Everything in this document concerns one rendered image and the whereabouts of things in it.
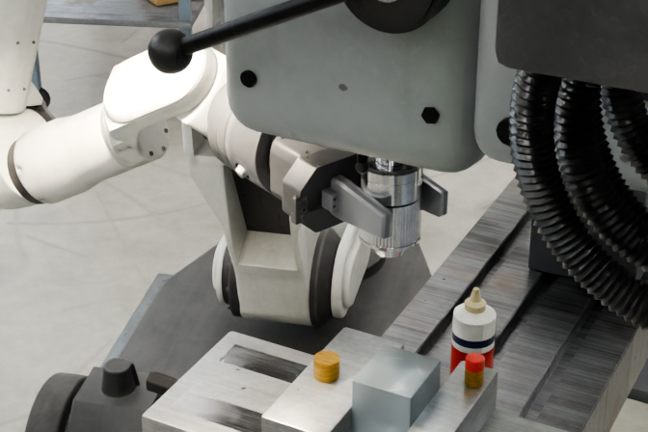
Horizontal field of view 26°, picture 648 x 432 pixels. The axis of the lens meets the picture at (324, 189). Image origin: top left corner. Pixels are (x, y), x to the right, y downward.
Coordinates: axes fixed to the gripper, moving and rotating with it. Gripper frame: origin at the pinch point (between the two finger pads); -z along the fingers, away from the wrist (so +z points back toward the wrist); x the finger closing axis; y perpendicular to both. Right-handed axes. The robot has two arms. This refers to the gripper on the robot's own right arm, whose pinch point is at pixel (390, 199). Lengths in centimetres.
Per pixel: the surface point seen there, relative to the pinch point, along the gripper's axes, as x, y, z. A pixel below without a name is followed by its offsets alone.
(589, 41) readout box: -23, -31, -37
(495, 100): -5.8, -15.4, -15.6
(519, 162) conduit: -16.9, -19.9, -28.0
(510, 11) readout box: -25, -31, -34
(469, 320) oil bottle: 17.4, 22.1, 8.0
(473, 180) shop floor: 178, 126, 166
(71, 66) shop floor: 133, 128, 304
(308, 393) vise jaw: -3.5, 19.4, 5.4
